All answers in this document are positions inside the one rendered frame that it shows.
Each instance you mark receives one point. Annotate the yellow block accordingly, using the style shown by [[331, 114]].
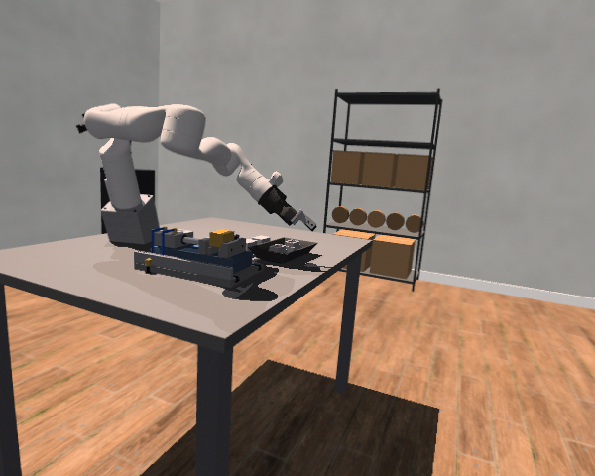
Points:
[[216, 238]]

